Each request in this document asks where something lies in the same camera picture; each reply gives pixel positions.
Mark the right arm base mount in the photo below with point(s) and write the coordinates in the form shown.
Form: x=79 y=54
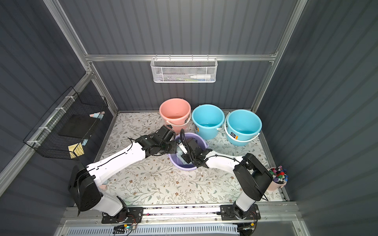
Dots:
x=233 y=212

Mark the pink cup of markers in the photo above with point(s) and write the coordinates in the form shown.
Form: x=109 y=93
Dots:
x=280 y=178

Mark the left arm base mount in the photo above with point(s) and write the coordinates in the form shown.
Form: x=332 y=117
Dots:
x=131 y=215

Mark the white wire mesh basket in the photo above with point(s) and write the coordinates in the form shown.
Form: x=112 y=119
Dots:
x=179 y=71

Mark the white bottle in basket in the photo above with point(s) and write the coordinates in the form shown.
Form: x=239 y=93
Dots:
x=201 y=77

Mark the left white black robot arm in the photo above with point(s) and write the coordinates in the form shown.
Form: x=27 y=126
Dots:
x=85 y=181

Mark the teal plastic bucket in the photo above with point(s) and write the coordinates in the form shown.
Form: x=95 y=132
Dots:
x=208 y=119
x=242 y=126

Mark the black wire wall basket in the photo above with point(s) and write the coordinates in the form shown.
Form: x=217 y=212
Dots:
x=73 y=121

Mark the yellow sticky note pad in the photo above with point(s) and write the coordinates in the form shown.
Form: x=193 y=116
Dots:
x=76 y=150

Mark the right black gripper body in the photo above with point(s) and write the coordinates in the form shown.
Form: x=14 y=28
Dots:
x=189 y=150

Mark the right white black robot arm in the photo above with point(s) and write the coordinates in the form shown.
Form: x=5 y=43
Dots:
x=251 y=174

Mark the pink plastic bucket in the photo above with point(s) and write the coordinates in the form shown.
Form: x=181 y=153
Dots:
x=177 y=113

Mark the purple plastic bucket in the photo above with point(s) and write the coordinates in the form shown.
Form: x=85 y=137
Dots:
x=179 y=162

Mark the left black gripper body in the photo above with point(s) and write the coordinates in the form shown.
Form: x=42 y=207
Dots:
x=170 y=146

